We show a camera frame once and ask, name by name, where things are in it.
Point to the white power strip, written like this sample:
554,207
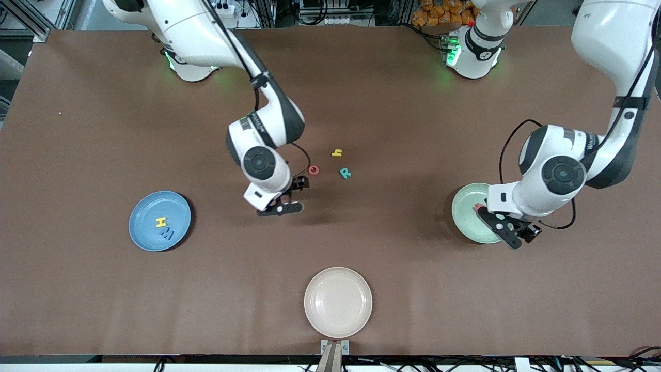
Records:
224,8

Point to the green plate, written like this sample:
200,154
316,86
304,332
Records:
465,217

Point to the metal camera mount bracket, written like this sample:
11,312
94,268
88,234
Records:
334,356

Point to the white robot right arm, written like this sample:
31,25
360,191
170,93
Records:
191,26

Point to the yellow uppercase H foam letter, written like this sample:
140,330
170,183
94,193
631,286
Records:
161,222

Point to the beige plate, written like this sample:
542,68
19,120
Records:
338,305

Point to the blue plate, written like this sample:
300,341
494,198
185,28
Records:
144,232

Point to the red round foam letter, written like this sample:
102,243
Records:
310,170

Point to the teal uppercase R foam letter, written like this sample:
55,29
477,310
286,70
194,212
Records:
343,173

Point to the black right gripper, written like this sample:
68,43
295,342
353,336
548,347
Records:
298,183

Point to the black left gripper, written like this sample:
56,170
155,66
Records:
530,230

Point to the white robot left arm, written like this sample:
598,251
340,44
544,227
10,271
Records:
609,31

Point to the blue uppercase M foam letter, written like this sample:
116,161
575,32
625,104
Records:
165,233

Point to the orange packaged snacks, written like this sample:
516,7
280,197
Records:
439,13

